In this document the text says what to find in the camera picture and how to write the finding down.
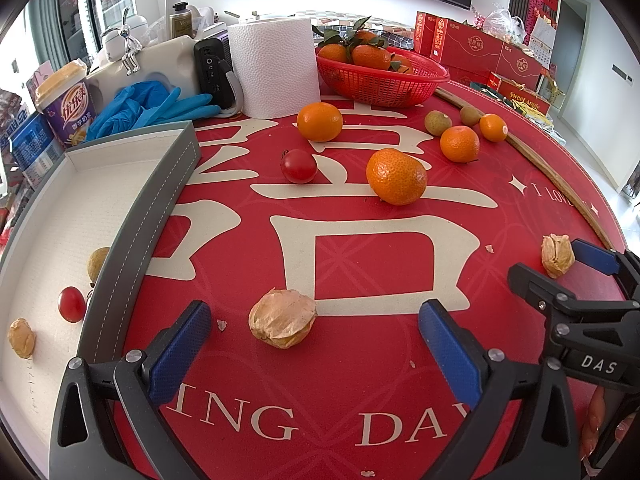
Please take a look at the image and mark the dried husk fruit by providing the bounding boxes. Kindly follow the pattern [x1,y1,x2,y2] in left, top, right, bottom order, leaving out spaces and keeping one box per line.
[540,233,575,278]
[248,288,317,350]
[8,318,37,360]

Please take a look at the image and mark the red cherry tomato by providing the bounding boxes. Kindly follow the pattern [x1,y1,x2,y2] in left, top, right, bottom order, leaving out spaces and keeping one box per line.
[280,148,318,184]
[58,286,87,323]

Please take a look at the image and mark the large orange mandarin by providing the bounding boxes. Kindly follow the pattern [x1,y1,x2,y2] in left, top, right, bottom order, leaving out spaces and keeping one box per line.
[439,126,480,164]

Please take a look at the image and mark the operator hand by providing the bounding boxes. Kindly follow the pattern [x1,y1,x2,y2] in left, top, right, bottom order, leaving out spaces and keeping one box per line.
[579,386,636,460]

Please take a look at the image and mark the long wooden back scratcher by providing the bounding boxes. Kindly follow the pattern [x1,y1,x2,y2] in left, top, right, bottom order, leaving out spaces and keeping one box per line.
[435,81,627,250]

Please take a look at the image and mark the green gift box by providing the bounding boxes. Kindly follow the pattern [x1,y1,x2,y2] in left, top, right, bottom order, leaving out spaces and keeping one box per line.
[470,81,554,131]

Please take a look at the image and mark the grey white storage tray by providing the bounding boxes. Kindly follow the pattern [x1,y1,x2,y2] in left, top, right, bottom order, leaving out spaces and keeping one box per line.
[1,122,201,479]

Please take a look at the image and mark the small orange by scratcher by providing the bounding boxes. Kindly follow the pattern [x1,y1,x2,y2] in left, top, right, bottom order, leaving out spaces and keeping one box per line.
[478,114,508,143]

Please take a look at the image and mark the brown longan by scratcher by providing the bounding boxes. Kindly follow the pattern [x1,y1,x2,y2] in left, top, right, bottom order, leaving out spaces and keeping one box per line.
[460,105,483,128]

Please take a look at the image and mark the round red table mat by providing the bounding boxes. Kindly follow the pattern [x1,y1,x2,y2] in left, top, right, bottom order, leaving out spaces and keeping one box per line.
[125,96,594,479]

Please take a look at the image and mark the red gift boxes stack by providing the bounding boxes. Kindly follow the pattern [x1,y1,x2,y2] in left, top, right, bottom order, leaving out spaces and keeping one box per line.
[413,12,550,113]

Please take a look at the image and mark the red plastic fruit basket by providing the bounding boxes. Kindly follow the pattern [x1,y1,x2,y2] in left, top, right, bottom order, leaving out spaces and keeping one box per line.
[317,47,450,108]

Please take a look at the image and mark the blue snack package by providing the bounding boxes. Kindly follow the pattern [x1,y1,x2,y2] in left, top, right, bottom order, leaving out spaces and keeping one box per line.
[10,112,64,188]

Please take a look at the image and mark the plaid cloth on counter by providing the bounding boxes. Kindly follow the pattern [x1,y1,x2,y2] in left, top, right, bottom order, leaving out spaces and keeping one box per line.
[308,11,414,50]

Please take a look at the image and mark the mandarins with leaves in basket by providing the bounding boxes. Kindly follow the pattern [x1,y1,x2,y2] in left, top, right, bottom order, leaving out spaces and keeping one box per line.
[311,16,412,74]

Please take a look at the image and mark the blue rubber gloves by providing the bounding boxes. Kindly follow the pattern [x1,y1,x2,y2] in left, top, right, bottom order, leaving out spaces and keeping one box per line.
[86,80,221,141]

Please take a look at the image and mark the purple milk tea cup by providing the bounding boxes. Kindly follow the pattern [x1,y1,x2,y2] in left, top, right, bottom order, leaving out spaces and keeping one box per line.
[36,58,96,148]

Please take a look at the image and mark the white appliance with faucet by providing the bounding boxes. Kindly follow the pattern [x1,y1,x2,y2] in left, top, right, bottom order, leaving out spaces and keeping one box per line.
[87,8,198,114]

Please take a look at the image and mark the white paper towel roll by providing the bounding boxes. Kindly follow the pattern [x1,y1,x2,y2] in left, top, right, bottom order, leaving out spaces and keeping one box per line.
[228,16,320,119]

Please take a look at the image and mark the black electronic device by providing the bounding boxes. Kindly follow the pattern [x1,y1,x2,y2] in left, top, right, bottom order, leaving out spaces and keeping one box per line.
[193,38,244,118]

